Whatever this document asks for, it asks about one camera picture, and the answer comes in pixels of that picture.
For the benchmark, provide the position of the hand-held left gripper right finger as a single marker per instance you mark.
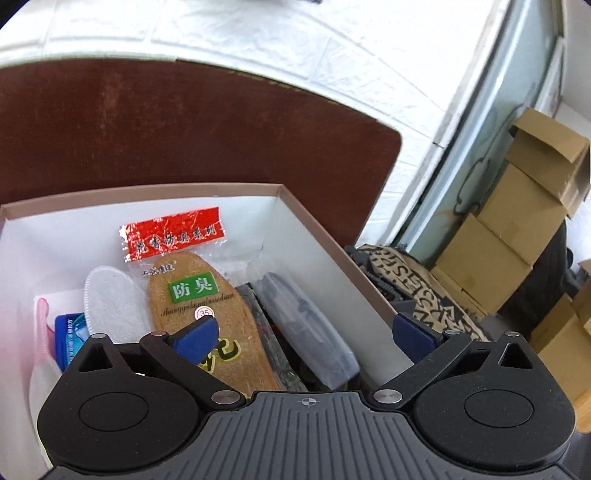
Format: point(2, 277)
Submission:
point(415, 340)

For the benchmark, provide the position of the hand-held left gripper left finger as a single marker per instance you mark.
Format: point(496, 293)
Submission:
point(194, 340)

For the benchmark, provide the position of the white cardboard box brown rim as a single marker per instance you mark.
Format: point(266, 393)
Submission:
point(300, 230)

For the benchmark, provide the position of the brown wooden desktop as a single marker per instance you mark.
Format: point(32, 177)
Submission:
point(184, 129)

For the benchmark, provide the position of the beige bag with black print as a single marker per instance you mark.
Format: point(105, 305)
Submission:
point(438, 295)

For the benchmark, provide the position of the brown insoles in plastic pack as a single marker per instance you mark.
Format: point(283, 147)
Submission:
point(194, 286)

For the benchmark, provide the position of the dark patterned cloth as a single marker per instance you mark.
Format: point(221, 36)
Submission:
point(272, 353)

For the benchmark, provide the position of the white insole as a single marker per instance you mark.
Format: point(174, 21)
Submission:
point(115, 300)

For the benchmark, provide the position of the black item in clear bag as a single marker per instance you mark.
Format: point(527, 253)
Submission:
point(304, 323)

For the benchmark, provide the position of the blue packet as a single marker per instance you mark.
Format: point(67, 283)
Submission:
point(69, 337)

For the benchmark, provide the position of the pink and white plastic item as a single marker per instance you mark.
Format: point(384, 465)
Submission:
point(44, 332)

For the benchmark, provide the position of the open cardboard box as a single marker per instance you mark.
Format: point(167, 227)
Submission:
point(549, 147)

